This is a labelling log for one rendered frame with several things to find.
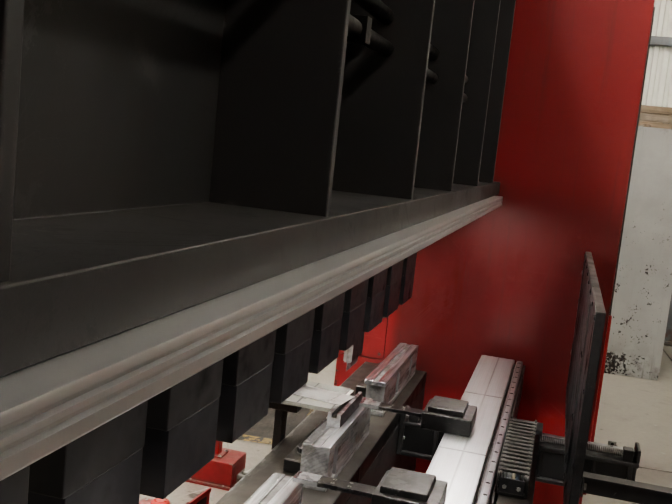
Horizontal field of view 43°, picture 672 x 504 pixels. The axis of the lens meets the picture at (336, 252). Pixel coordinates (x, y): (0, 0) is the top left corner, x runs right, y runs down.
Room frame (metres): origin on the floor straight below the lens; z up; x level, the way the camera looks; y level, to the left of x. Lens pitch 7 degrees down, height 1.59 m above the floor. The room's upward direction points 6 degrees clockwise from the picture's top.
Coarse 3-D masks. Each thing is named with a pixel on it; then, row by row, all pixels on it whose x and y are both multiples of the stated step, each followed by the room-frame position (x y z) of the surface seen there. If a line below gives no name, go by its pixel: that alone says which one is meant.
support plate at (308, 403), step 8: (312, 384) 2.02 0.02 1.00; (320, 384) 2.02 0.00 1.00; (344, 392) 1.98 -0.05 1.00; (288, 400) 1.87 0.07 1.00; (296, 400) 1.88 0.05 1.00; (304, 400) 1.88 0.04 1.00; (312, 400) 1.89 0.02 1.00; (312, 408) 1.85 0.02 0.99; (320, 408) 1.85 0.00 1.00; (328, 408) 1.84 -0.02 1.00
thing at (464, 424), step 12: (372, 408) 1.88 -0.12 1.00; (384, 408) 1.88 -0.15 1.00; (396, 408) 1.88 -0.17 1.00; (408, 408) 1.89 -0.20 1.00; (432, 408) 1.82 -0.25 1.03; (444, 408) 1.82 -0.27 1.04; (456, 408) 1.83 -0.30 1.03; (468, 408) 1.88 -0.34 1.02; (432, 420) 1.81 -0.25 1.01; (444, 420) 1.80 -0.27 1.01; (456, 420) 1.79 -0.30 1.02; (468, 420) 1.79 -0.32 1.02; (444, 432) 1.80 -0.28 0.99; (456, 432) 1.79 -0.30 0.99; (468, 432) 1.79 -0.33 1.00
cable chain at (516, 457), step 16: (512, 416) 1.80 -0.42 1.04; (512, 432) 1.69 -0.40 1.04; (528, 432) 1.70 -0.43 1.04; (512, 448) 1.60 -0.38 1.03; (528, 448) 1.60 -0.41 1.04; (512, 464) 1.53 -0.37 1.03; (528, 464) 1.51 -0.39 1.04; (496, 480) 1.45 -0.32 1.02; (512, 480) 1.45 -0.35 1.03; (528, 480) 1.44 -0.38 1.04
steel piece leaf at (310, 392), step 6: (306, 384) 2.00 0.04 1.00; (300, 390) 1.95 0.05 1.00; (306, 390) 1.96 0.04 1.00; (312, 390) 1.96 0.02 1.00; (318, 390) 1.97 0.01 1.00; (324, 390) 1.97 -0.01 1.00; (306, 396) 1.91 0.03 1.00; (312, 396) 1.91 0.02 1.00; (318, 396) 1.92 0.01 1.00; (324, 396) 1.92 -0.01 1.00; (330, 396) 1.93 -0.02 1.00; (336, 396) 1.93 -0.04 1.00
